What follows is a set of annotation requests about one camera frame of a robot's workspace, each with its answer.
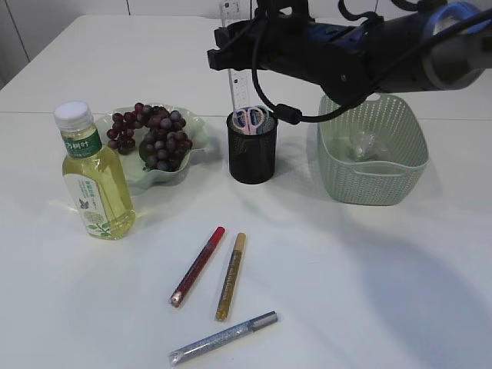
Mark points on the purple artificial grape bunch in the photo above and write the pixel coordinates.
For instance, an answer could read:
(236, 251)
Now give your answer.
(155, 132)

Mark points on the red glitter pen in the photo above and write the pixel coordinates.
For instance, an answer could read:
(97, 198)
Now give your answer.
(195, 269)

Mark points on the clear plastic sheet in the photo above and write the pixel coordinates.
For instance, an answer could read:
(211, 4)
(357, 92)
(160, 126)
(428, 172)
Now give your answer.
(360, 146)

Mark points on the green scalloped plastic plate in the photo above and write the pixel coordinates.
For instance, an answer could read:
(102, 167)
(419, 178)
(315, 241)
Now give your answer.
(134, 168)

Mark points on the clear plastic ruler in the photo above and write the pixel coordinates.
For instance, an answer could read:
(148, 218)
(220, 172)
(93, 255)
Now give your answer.
(238, 80)

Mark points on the yellow tea drink bottle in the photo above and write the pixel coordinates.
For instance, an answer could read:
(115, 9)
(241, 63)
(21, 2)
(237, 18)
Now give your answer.
(93, 174)

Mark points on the pink scissors with cover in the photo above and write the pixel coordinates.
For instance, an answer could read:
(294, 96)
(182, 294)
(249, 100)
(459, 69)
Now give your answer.
(258, 115)

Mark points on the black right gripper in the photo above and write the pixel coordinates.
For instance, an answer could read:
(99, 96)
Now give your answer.
(281, 37)

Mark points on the gold glitter pen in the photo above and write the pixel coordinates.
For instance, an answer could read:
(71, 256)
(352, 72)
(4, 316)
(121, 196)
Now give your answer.
(230, 279)

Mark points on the green woven plastic basket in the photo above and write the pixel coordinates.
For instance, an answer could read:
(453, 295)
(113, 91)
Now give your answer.
(377, 183)

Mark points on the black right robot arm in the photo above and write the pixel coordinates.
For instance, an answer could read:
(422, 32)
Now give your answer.
(436, 46)

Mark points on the black mesh pen holder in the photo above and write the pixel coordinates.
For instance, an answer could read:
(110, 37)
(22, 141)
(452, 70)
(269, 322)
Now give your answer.
(252, 157)

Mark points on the silver glitter pen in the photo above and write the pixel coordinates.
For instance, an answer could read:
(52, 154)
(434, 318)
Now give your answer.
(220, 339)

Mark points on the blue scissors with cover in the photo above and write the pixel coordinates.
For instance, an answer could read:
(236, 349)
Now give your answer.
(240, 121)

